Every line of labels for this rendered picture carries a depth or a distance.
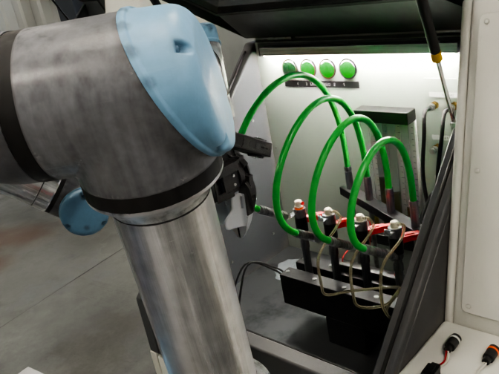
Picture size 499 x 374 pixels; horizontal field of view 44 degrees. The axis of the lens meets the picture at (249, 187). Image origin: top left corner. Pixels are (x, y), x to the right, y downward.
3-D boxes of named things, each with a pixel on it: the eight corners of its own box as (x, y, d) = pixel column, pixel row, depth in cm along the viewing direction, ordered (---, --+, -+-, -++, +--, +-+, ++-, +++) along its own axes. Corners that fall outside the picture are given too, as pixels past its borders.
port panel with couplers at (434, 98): (426, 210, 145) (416, 81, 133) (433, 204, 147) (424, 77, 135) (480, 219, 136) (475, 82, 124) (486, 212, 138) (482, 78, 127)
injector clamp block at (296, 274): (288, 326, 149) (278, 273, 143) (312, 306, 155) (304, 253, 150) (416, 374, 126) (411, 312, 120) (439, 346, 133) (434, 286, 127)
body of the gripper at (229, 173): (188, 200, 101) (172, 132, 97) (224, 181, 107) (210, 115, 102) (220, 208, 96) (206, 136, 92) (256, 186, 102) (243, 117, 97)
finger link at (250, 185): (233, 213, 104) (223, 166, 101) (240, 208, 106) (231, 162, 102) (253, 217, 101) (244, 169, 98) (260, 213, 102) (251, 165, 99)
